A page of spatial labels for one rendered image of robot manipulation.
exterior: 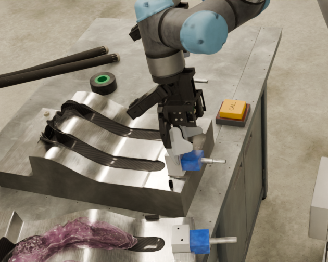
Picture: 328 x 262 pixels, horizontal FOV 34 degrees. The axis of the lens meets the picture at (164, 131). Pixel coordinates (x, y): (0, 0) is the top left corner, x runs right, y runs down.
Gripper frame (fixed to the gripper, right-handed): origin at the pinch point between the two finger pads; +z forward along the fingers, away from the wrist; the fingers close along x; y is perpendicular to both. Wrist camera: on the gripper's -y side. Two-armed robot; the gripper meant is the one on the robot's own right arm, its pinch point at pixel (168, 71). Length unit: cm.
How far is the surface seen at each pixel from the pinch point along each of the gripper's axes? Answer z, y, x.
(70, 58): 10.1, -40.8, 17.0
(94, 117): 3.3, -14.3, -17.9
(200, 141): 8.7, 12.7, -15.9
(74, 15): 95, -150, 193
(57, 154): 1.9, -16.3, -33.9
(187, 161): 1.4, 14.9, -31.0
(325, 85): 95, 31, 133
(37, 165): 4.6, -21.2, -36.0
